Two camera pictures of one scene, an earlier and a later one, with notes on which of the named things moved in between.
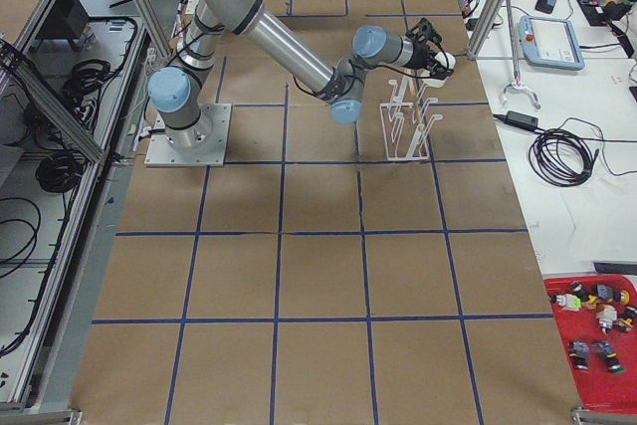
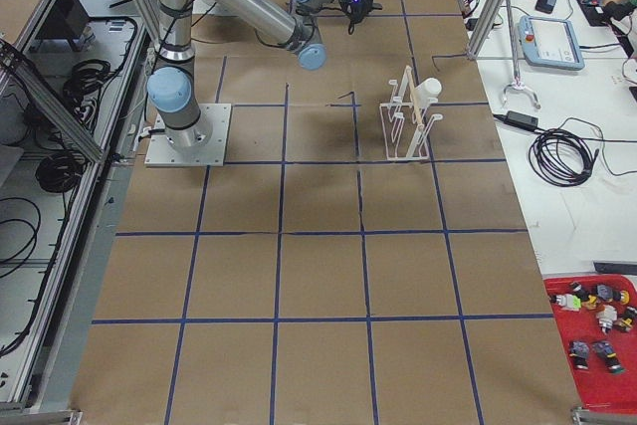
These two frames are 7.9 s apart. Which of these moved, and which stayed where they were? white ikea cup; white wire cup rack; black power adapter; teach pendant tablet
Moved: white ikea cup
Stayed: white wire cup rack; black power adapter; teach pendant tablet
